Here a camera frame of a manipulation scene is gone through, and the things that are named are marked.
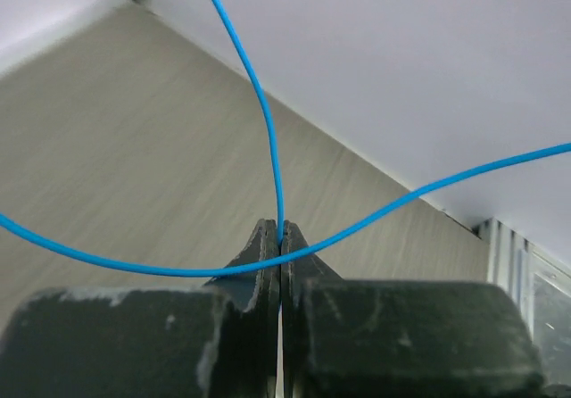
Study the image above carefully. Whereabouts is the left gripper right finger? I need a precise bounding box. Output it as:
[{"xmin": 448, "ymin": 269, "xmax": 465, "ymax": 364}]
[{"xmin": 279, "ymin": 219, "xmax": 546, "ymax": 398}]

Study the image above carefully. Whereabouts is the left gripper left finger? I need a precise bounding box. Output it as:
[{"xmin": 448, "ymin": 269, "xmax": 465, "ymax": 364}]
[{"xmin": 0, "ymin": 218, "xmax": 281, "ymax": 398}]

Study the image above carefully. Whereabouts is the blue cable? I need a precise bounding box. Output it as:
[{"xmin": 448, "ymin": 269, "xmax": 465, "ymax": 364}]
[{"xmin": 0, "ymin": 0, "xmax": 571, "ymax": 278}]

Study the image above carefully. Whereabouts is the aluminium rail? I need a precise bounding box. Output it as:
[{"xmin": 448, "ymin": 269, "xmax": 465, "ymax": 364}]
[{"xmin": 472, "ymin": 218, "xmax": 570, "ymax": 290}]

